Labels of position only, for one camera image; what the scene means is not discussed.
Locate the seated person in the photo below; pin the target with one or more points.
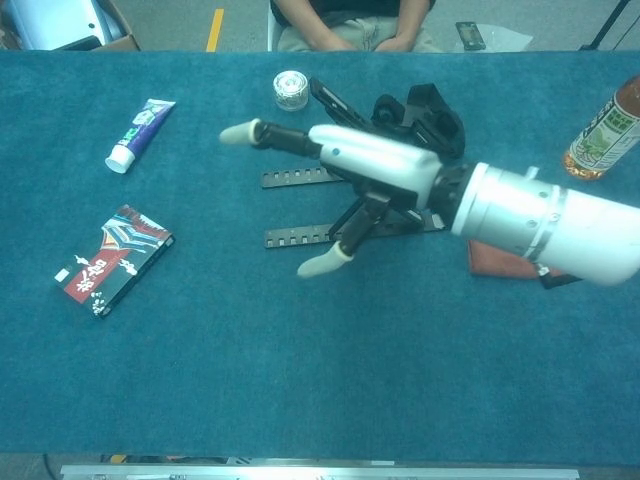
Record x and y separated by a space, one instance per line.
350 25

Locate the black folding laptop stand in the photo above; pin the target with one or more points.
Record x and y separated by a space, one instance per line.
295 235

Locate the amber tea bottle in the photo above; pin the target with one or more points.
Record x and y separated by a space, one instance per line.
602 135

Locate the purple toothpaste tube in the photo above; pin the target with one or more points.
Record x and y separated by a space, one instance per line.
140 132

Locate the aluminium frame rail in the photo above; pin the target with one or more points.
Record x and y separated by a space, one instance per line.
320 472

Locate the orange folded cloth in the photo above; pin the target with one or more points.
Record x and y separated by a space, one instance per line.
495 262

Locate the black red patterned box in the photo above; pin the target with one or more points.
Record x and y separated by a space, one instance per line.
112 260

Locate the cardboard box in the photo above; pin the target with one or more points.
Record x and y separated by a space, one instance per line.
60 25

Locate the black tripod leg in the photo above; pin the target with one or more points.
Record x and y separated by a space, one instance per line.
607 25

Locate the small round glass jar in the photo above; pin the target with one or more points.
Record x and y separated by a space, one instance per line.
291 91

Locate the black smartphone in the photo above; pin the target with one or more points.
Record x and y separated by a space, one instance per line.
470 36

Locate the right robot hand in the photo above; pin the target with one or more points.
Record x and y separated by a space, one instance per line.
380 160

